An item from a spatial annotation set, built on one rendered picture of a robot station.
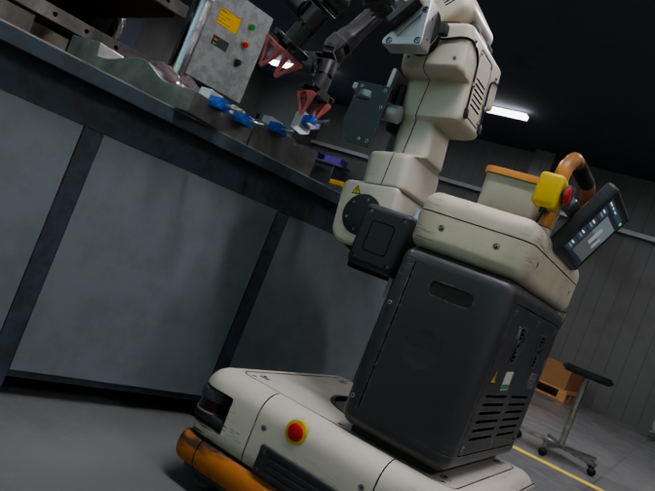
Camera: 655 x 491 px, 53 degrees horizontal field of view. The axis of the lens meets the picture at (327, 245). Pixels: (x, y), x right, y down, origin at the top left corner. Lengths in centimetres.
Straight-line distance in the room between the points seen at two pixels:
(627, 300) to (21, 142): 886
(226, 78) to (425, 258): 172
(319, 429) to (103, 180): 79
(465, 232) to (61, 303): 98
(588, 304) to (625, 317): 50
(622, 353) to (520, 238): 846
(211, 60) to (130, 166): 120
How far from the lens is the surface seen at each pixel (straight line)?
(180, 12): 269
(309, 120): 199
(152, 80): 176
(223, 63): 286
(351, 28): 215
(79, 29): 252
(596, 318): 979
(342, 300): 227
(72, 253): 170
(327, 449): 136
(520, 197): 148
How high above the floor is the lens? 60
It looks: 1 degrees up
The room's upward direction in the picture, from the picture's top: 22 degrees clockwise
